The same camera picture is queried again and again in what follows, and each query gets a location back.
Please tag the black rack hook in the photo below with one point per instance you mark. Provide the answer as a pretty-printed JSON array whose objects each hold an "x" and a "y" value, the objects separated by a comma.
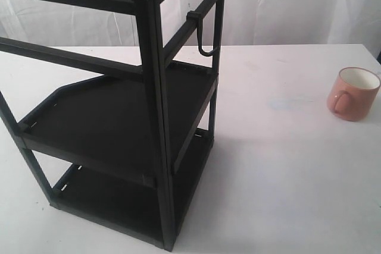
[{"x": 198, "y": 19}]

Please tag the pink ceramic mug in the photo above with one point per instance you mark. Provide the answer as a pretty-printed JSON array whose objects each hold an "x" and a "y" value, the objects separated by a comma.
[{"x": 353, "y": 93}]

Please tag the black metal shelf rack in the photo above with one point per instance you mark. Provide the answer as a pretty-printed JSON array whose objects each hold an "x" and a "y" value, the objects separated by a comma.
[{"x": 126, "y": 148}]

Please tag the white backdrop curtain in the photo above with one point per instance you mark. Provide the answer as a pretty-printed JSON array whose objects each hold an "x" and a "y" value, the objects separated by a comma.
[{"x": 246, "y": 22}]

